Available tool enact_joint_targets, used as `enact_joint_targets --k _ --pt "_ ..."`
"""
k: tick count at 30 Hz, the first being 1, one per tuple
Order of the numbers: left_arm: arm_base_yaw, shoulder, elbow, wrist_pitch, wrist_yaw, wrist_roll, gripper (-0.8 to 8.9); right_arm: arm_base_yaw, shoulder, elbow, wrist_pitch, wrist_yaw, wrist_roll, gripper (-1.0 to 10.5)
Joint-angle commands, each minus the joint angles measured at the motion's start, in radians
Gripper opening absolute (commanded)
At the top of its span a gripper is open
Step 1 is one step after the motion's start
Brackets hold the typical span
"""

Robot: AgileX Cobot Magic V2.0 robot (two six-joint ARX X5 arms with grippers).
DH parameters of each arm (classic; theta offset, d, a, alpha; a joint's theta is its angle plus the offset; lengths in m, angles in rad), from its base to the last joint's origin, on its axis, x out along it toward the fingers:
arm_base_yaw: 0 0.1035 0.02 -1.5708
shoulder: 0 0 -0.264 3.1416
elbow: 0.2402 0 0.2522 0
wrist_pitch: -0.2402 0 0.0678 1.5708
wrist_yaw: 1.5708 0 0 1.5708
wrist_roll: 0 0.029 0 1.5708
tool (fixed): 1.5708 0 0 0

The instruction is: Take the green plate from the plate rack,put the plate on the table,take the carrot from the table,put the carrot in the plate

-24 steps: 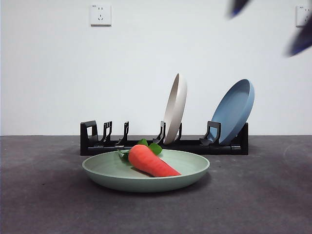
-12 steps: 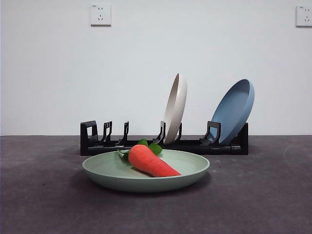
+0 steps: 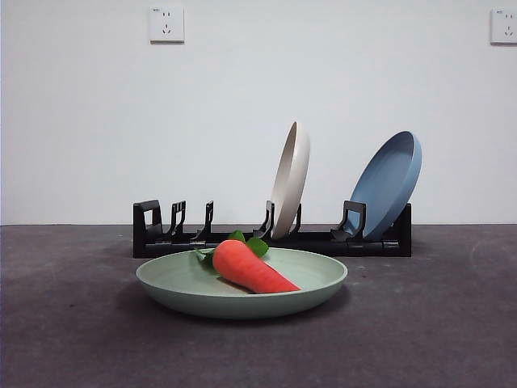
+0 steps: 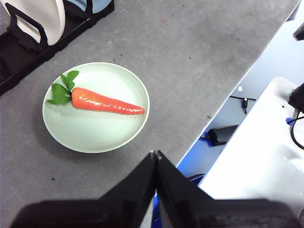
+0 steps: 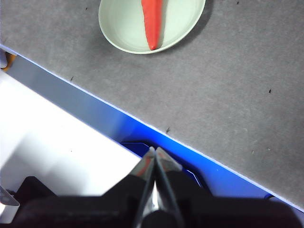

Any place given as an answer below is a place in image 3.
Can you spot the white wall socket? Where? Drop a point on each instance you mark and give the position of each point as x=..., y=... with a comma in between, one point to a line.
x=166, y=24
x=504, y=26

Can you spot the blue plate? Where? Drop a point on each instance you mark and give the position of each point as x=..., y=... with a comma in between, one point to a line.
x=383, y=186

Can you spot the black plate rack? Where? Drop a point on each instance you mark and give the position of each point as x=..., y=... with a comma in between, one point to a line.
x=153, y=242

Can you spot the orange plush carrot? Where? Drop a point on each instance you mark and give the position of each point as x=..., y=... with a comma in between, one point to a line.
x=250, y=268

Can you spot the green plate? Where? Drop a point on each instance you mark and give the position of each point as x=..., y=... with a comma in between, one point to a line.
x=242, y=303

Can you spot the beige plate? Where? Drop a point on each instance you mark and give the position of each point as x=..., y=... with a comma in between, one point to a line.
x=291, y=182

